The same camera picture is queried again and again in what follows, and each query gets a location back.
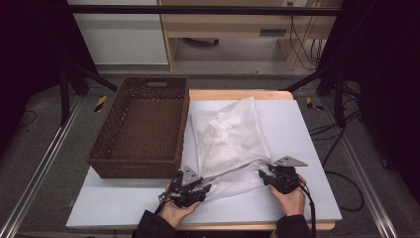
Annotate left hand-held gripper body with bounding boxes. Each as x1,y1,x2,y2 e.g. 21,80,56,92
164,165,203,208

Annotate black floor cable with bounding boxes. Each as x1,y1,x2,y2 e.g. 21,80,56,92
18,110,38,130
310,108,366,212

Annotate black horizontal bar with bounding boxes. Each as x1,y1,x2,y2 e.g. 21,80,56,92
67,4,341,17

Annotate brown wicker basket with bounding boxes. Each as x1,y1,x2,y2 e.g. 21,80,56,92
86,75,191,179

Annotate person's left hand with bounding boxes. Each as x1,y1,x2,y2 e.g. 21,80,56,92
159,201,201,230

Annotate right hand-held gripper cable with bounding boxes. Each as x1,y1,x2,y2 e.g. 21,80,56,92
298,182,318,238

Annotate black metal stand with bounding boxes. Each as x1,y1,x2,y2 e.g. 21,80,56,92
58,62,119,127
283,63,349,129

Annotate person's right hand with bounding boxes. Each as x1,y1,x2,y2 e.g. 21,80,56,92
267,175,306,217

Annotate black curtain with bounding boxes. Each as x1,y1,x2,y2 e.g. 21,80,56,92
316,0,420,202
0,0,97,157

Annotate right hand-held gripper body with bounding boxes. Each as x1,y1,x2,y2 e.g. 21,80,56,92
268,156,309,195

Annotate wooden table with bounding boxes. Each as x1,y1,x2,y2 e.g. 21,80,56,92
179,89,336,232

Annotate yellow black tape marker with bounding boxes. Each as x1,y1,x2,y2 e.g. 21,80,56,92
306,96,325,112
94,95,108,113

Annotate aluminium floor rail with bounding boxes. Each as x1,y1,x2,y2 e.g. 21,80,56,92
321,97,399,238
0,95,83,238

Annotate black desk cables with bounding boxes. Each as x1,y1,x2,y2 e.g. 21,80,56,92
288,2,324,70

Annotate white cabinet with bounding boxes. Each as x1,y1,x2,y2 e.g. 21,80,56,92
65,0,169,65

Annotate dark rectangular panel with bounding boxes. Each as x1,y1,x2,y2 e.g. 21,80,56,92
260,29,287,38

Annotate white foam board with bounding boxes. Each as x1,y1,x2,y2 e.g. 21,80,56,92
65,99,344,230

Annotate light wooden desk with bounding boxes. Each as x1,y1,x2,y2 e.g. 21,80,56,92
157,0,345,71

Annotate white cloth garment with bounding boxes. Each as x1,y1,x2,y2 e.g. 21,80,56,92
189,96,281,201

